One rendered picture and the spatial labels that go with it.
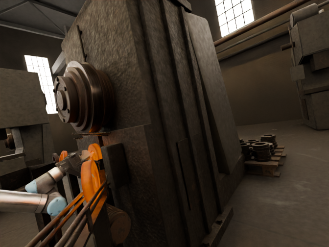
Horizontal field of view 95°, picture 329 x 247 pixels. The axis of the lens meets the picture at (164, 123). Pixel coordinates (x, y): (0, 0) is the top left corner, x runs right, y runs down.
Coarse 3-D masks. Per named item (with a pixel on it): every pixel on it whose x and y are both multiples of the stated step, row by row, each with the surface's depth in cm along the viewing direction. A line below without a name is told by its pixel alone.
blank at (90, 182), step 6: (84, 162) 56; (90, 162) 55; (84, 168) 52; (90, 168) 52; (96, 168) 62; (84, 174) 50; (90, 174) 51; (96, 174) 60; (84, 180) 50; (90, 180) 50; (96, 180) 60; (84, 186) 49; (90, 186) 50; (96, 186) 58; (84, 192) 49; (90, 192) 50; (90, 198) 50
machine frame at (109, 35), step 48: (96, 0) 92; (144, 0) 82; (96, 48) 100; (144, 48) 81; (192, 48) 121; (144, 96) 77; (192, 96) 111; (144, 144) 75; (192, 144) 98; (144, 192) 81; (192, 192) 94; (144, 240) 88; (192, 240) 85
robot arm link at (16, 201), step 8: (0, 192) 60; (8, 192) 61; (16, 192) 63; (24, 192) 66; (0, 200) 58; (8, 200) 60; (16, 200) 61; (24, 200) 63; (32, 200) 65; (40, 200) 66; (48, 200) 68; (56, 200) 69; (64, 200) 71; (0, 208) 58; (8, 208) 60; (16, 208) 61; (24, 208) 63; (32, 208) 64; (40, 208) 66; (48, 208) 66; (56, 208) 68
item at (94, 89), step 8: (72, 64) 93; (80, 64) 86; (88, 72) 86; (88, 80) 82; (96, 80) 86; (88, 88) 84; (96, 88) 85; (96, 96) 85; (96, 104) 85; (96, 112) 87; (96, 120) 90; (88, 128) 92; (96, 128) 96
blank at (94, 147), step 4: (92, 144) 100; (96, 144) 100; (88, 148) 104; (92, 148) 99; (96, 148) 97; (96, 152) 96; (100, 152) 97; (92, 156) 103; (96, 156) 97; (100, 156) 96
